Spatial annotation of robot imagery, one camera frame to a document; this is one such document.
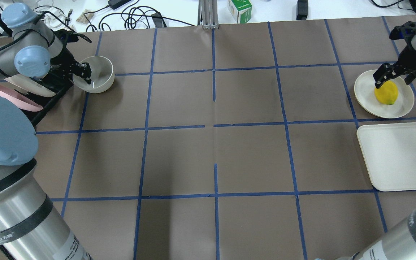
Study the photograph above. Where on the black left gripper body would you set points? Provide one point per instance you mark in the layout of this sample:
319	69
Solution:
62	69

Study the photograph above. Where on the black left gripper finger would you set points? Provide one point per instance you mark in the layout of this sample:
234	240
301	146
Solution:
84	70
87	80

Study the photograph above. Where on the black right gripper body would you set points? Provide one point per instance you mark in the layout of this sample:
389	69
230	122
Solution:
407	57

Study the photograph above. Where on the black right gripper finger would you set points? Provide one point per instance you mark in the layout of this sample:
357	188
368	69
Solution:
383	74
409	78

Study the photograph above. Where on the white ceramic bowl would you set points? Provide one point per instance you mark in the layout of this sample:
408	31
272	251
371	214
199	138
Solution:
102	75

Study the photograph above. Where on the yellow lemon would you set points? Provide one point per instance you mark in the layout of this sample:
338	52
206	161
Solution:
387	94

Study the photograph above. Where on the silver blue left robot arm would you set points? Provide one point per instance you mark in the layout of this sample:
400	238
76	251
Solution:
30	226

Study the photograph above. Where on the black dish rack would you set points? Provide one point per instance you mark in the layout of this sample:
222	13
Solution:
46	102

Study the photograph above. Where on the cream round plate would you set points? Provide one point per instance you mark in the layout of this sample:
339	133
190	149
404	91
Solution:
364	93

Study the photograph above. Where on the cream plate in rack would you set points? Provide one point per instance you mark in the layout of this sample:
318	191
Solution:
29	85

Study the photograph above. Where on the pink plate in rack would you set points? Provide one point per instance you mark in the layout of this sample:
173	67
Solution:
19	100

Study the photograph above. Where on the black power adapter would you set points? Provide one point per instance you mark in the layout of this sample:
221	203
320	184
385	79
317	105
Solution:
114	4

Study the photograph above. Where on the white rectangular tray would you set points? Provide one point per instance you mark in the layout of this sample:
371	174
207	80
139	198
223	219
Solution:
389	152

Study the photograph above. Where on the black device on table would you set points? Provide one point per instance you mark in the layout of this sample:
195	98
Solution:
301	9

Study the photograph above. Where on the green white carton box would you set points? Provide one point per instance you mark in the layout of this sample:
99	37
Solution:
241	10

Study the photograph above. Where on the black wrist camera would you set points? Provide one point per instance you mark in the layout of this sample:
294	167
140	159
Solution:
405	31

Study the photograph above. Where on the aluminium frame post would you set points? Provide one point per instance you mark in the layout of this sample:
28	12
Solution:
208	14

